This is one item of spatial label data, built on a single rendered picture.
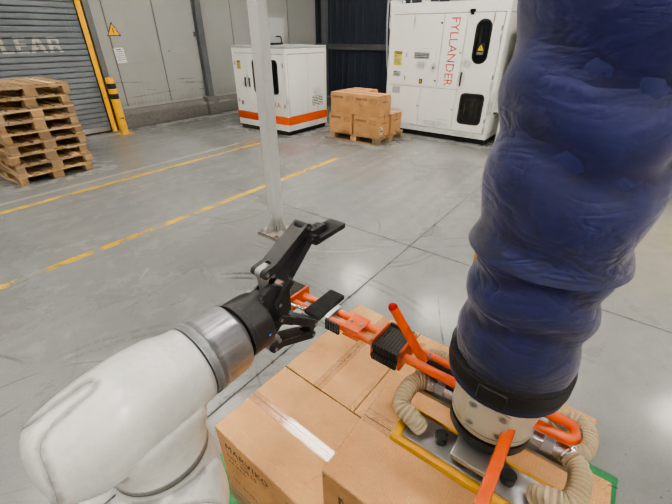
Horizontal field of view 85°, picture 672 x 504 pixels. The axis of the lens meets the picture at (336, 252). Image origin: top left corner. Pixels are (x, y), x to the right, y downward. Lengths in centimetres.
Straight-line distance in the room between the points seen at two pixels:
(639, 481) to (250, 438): 191
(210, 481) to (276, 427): 117
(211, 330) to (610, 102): 49
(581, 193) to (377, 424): 84
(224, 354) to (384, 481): 73
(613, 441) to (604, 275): 213
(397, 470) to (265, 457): 64
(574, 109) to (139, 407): 53
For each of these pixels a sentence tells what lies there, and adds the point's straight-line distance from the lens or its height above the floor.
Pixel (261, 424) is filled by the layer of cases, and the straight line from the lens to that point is 167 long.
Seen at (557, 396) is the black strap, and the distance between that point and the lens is 77.
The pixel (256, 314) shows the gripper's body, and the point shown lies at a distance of 46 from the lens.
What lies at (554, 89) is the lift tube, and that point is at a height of 184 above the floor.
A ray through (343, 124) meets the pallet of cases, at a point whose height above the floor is 31.
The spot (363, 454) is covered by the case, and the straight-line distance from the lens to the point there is 111.
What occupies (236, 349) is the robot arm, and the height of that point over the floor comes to 160.
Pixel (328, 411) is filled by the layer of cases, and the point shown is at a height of 54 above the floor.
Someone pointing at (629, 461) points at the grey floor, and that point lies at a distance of 266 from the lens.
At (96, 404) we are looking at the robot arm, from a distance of 40.
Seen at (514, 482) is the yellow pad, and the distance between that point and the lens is 91.
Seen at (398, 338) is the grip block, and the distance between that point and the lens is 95.
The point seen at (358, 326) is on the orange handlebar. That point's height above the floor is 125.
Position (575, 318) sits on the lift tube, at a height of 154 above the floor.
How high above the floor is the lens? 190
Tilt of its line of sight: 31 degrees down
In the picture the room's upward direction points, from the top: straight up
